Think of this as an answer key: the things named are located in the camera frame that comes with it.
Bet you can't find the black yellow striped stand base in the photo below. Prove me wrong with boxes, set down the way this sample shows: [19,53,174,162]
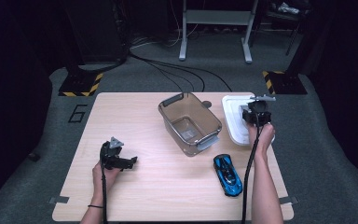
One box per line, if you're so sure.
[262,70,309,95]
[58,72,104,97]

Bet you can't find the white storage box lid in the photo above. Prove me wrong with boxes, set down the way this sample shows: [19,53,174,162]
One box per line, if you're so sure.
[221,94,276,147]

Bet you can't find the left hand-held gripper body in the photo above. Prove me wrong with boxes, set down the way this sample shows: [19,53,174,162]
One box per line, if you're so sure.
[99,136,125,171]

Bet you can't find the black floor cable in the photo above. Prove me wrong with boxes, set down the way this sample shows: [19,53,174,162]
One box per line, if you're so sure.
[145,60,207,93]
[129,49,233,93]

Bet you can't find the person's left hand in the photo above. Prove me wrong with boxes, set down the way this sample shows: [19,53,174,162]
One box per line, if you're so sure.
[91,161,122,201]

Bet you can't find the white cable bundle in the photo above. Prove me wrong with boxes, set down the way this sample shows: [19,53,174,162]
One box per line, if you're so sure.
[130,0,200,49]

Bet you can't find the white metal stand frame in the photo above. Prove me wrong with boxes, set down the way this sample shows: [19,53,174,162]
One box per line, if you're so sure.
[178,0,259,64]

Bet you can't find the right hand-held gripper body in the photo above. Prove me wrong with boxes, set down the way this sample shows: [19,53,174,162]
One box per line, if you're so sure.
[249,94,277,127]

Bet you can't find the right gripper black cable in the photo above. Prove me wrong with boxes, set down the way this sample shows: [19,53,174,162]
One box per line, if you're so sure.
[241,114,263,224]

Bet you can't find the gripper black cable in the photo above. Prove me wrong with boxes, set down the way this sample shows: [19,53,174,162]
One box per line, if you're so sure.
[100,163,108,224]
[241,114,263,224]

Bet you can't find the person's right hand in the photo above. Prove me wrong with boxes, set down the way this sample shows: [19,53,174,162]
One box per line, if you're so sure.
[247,122,276,157]

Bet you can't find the dark chair with white cloth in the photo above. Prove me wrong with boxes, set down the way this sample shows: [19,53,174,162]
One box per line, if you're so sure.
[250,0,312,57]

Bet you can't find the clear plastic storage box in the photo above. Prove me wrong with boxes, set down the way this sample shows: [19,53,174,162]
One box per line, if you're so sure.
[158,91,224,158]

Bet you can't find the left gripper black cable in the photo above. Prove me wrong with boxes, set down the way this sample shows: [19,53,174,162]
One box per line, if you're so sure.
[100,163,108,224]

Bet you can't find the grey tape piece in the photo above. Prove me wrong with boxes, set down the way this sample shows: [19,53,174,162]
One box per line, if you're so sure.
[48,195,71,205]
[279,195,299,205]

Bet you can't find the blue toy car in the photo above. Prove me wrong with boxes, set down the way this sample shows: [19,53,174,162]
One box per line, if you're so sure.
[213,153,244,198]

